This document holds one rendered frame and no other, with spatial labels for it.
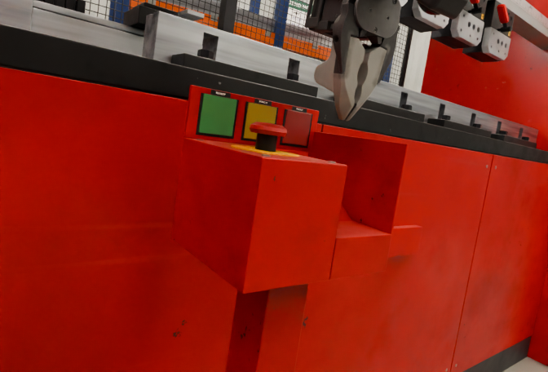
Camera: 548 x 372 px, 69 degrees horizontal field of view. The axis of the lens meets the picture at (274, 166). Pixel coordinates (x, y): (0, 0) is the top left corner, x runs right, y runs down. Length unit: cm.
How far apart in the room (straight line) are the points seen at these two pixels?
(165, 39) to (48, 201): 33
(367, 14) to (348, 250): 25
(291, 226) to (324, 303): 54
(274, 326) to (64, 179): 32
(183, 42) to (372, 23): 37
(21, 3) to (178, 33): 23
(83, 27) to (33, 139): 45
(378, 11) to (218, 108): 21
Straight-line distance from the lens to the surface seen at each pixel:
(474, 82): 224
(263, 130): 40
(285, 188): 35
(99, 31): 96
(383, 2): 48
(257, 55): 81
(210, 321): 73
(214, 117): 48
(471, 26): 141
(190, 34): 74
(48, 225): 58
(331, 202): 39
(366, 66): 47
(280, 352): 50
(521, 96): 213
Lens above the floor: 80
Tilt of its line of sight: 5 degrees down
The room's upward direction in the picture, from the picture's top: 8 degrees clockwise
